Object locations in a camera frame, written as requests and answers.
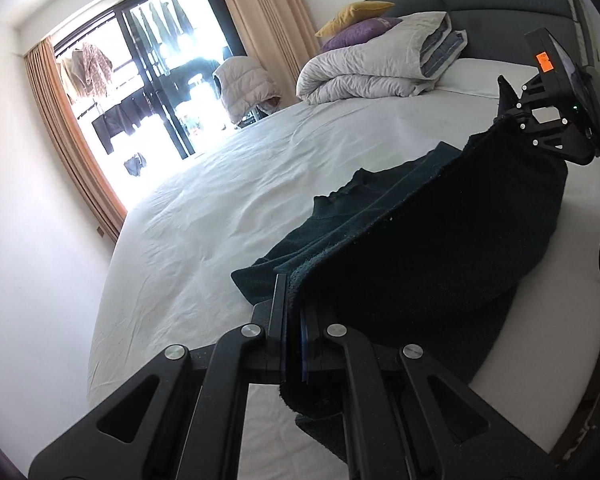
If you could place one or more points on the black framed balcony door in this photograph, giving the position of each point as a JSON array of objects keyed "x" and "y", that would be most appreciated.
[{"x": 152, "y": 97}]

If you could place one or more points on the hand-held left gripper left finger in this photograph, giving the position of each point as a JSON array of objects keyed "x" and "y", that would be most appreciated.
[{"x": 275, "y": 330}]

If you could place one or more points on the dark green towel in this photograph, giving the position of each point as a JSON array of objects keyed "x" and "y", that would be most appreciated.
[{"x": 430, "y": 240}]

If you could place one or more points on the folded grey duvet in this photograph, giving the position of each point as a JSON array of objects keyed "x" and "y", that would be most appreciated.
[{"x": 360, "y": 70}]

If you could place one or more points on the beige curtain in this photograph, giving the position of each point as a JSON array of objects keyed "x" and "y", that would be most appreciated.
[
  {"x": 70, "y": 160},
  {"x": 260, "y": 20}
]

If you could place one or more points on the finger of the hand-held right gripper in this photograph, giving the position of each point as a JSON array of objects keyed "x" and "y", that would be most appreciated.
[
  {"x": 535, "y": 92},
  {"x": 555, "y": 140}
]

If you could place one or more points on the small dark hanging garment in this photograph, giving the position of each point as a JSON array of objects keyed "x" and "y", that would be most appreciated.
[{"x": 135, "y": 165}]

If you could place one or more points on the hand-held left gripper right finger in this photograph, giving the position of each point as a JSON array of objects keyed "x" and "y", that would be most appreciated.
[{"x": 312, "y": 355}]

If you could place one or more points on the purple pillow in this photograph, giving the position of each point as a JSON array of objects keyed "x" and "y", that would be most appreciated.
[{"x": 360, "y": 34}]

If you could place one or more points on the row of dark hanging laundry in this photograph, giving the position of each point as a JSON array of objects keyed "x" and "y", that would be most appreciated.
[{"x": 115, "y": 125}]

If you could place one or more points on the flat white pillow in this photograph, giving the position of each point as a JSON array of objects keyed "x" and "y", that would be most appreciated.
[{"x": 480, "y": 75}]

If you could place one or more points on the grey upholstered headboard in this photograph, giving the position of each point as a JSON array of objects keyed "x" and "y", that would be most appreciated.
[{"x": 480, "y": 0}]

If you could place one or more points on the white sheeted bed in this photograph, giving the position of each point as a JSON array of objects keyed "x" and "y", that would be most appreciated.
[{"x": 230, "y": 185}]

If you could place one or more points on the yellow pillow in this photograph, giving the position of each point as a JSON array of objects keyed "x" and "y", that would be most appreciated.
[{"x": 352, "y": 15}]

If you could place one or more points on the green hanging jackets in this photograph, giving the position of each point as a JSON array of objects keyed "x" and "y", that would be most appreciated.
[{"x": 162, "y": 22}]

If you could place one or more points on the floral hanging jacket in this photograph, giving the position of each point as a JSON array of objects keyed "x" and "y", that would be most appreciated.
[{"x": 87, "y": 67}]

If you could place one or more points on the beige puffer vest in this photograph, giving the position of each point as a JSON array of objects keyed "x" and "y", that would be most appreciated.
[{"x": 245, "y": 85}]

